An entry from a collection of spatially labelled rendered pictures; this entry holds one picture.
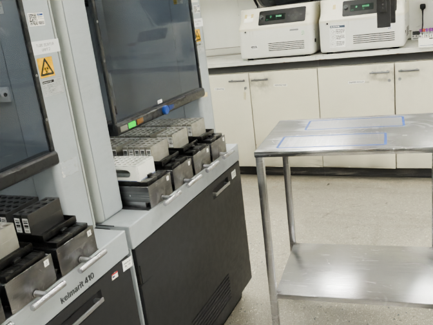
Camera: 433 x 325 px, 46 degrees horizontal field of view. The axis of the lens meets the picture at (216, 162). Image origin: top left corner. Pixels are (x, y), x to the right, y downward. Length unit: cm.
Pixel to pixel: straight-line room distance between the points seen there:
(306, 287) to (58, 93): 111
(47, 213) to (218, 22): 346
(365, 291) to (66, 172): 111
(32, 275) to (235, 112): 293
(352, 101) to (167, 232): 230
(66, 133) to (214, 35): 332
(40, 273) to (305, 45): 282
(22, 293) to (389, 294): 122
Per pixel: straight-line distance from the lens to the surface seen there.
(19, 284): 114
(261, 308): 233
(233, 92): 387
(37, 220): 126
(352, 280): 195
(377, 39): 358
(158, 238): 157
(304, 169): 391
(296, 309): 231
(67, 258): 123
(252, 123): 387
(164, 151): 172
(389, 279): 197
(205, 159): 183
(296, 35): 367
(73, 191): 137
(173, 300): 169
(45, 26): 133
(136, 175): 152
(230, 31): 450
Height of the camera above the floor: 127
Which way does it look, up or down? 16 degrees down
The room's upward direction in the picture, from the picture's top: 7 degrees counter-clockwise
